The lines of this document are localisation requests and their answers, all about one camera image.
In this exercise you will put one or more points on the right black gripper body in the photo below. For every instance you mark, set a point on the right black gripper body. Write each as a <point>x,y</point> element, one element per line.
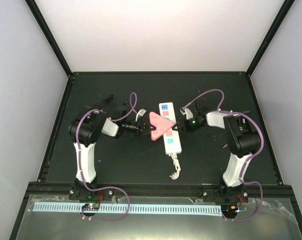
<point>190,127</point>

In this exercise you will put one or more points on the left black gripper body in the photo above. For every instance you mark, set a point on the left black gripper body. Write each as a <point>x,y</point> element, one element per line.
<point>138,128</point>

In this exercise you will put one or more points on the pink triangular plug adapter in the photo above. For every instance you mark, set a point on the pink triangular plug adapter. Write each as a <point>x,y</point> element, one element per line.
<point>161,125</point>

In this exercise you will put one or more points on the white power strip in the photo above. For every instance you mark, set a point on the white power strip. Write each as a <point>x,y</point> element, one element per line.
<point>171,138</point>

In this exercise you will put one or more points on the black plug with thin cable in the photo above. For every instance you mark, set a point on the black plug with thin cable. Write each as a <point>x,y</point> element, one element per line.
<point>109,104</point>

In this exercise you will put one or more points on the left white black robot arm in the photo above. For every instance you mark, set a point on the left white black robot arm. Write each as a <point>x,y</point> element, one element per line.
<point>86,129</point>

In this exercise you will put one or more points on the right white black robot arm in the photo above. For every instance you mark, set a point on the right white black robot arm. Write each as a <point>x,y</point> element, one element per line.
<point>244,140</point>

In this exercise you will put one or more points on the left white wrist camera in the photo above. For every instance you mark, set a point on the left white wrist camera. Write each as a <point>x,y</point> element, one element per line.
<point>139,115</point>

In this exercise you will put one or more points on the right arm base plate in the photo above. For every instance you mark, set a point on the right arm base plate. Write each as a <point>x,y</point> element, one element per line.
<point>220,193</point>

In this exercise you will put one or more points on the white slotted cable duct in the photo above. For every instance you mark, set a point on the white slotted cable duct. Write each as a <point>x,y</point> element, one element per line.
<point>147,209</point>

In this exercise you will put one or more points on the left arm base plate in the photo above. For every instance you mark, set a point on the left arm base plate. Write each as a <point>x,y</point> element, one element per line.
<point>91,200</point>

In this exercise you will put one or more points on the right black frame post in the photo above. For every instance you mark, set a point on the right black frame post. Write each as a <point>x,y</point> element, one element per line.
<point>279,18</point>

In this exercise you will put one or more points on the black frame post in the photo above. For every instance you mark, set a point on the black frame post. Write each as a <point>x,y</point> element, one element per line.
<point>35,10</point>
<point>279,18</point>

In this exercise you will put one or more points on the left black frame post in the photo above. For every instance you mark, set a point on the left black frame post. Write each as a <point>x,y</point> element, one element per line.
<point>35,10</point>

